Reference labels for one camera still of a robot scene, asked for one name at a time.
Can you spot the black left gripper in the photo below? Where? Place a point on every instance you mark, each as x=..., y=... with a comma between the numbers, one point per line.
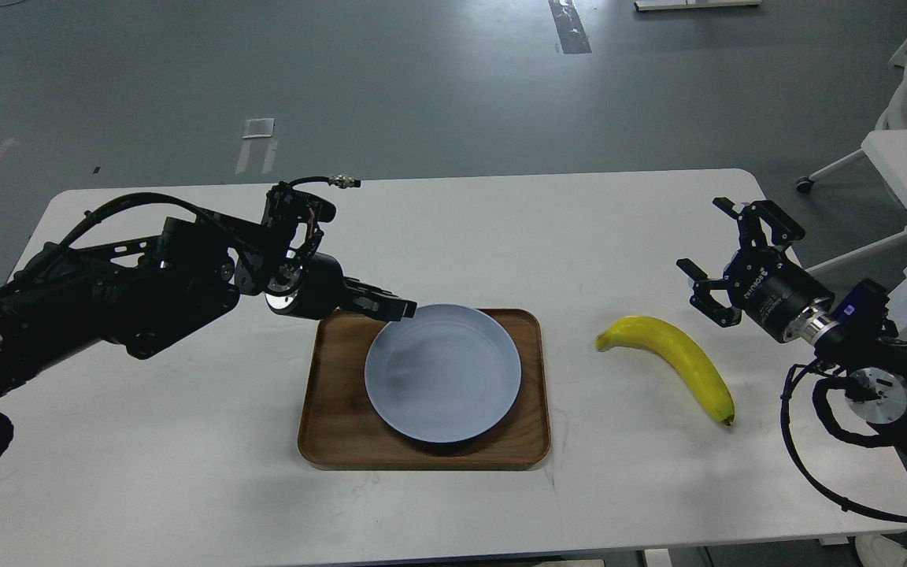
x=314, y=289

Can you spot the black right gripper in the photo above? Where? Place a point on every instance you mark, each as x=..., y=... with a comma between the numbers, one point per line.
x=760, y=280

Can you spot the light blue plate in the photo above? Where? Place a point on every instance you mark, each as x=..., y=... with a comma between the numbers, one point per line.
x=446, y=375

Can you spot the yellow banana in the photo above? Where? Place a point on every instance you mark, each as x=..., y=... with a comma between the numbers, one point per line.
x=682, y=353

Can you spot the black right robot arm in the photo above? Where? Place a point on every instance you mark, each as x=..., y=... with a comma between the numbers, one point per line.
x=861, y=361

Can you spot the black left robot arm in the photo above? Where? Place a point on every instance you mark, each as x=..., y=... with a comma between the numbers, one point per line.
x=146, y=270

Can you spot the brown wooden tray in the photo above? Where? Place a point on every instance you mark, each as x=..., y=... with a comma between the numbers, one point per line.
x=340, y=430

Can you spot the white shoe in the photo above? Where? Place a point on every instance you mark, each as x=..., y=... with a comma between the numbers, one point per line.
x=876, y=550

